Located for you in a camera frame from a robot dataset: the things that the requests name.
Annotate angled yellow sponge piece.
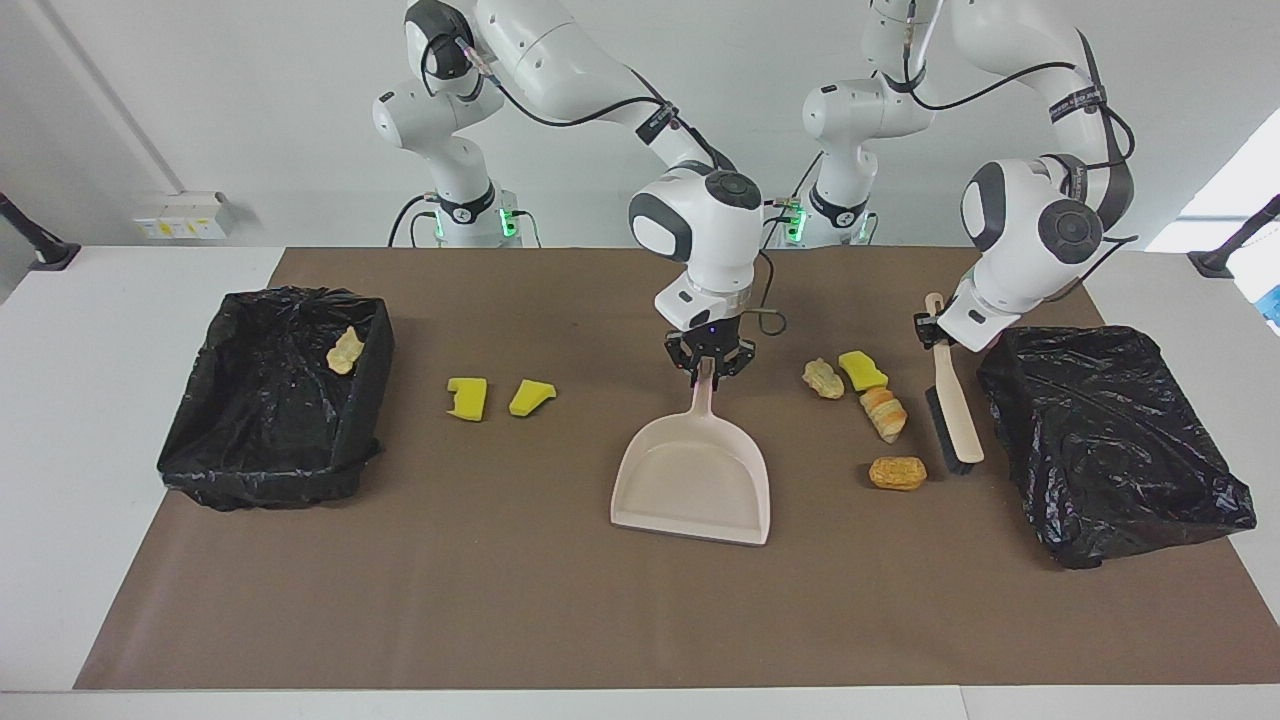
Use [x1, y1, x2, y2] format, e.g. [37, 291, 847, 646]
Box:
[508, 379, 558, 418]

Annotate notched yellow sponge piece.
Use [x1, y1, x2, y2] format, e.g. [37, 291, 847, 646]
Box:
[446, 376, 489, 423]

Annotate beige brush black bristles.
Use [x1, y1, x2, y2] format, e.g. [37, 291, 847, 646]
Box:
[923, 292, 986, 476]

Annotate white wall socket box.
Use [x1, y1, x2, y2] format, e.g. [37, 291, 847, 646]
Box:
[132, 192, 238, 241]

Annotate bin wrapped in black bag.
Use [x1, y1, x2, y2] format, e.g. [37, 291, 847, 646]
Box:
[976, 324, 1258, 571]

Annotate black base power cable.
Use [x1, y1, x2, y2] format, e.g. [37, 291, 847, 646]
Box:
[387, 193, 441, 248]
[762, 150, 826, 249]

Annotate beige plastic dustpan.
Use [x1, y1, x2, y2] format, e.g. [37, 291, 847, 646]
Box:
[610, 357, 772, 547]

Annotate black stand with foot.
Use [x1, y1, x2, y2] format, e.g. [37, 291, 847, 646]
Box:
[1187, 193, 1280, 279]
[0, 192, 83, 271]

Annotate yellow sponge wedge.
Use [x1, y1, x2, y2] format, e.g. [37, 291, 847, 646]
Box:
[838, 350, 890, 393]

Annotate brown bread roll toy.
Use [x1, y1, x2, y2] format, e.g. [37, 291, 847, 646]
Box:
[868, 456, 928, 492]

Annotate pale dumpling toy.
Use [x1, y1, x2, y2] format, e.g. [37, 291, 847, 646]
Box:
[326, 326, 366, 376]

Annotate small ridged pastry toy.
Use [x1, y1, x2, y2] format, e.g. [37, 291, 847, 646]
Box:
[802, 357, 846, 401]

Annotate open bin black liner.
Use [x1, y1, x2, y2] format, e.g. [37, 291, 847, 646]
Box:
[157, 286, 396, 513]

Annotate striped croissant toy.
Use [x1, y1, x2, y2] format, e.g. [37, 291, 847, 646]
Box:
[859, 387, 910, 445]

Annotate brown paper table mat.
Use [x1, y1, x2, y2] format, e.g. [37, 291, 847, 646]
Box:
[73, 247, 1280, 691]

